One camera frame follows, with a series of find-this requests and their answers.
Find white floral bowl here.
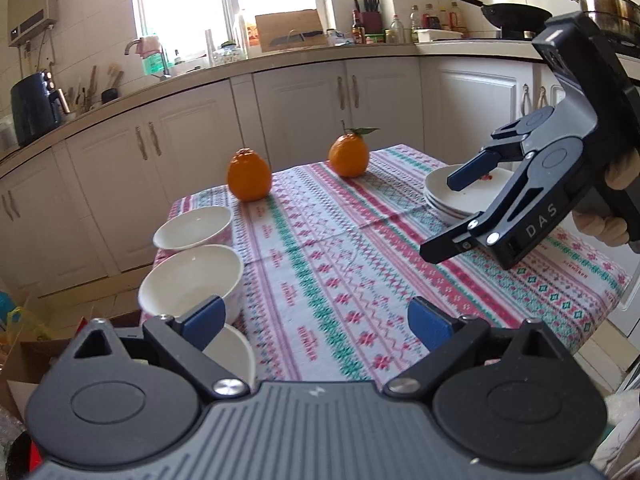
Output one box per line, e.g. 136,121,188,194
138,244,244,324
203,324,257,390
152,206,233,252

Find white floral plate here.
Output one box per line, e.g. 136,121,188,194
424,195,474,219
423,162,516,214
431,207,474,226

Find white kitchen cabinets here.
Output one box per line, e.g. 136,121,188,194
1,55,564,294

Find right hand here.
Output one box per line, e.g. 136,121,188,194
572,148,639,252

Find cardboard box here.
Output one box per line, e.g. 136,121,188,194
0,309,141,421

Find black wok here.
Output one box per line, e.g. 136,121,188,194
457,0,552,40

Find patterned tablecloth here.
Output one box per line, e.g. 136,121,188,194
170,144,630,384

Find orange with leaf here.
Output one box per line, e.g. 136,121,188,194
328,122,378,179

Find steel pot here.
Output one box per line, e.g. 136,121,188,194
570,0,640,44

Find left orange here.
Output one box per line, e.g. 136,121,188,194
226,148,272,203

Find knife block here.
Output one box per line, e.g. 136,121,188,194
354,0,383,35

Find soy sauce bottle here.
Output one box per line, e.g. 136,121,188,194
352,10,366,44

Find faucet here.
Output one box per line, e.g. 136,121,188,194
125,36,170,80

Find wooden cutting board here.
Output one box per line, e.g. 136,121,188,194
256,9,329,52

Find black air fryer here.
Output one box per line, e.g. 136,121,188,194
11,70,70,148

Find water heater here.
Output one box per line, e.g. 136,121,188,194
8,0,58,47

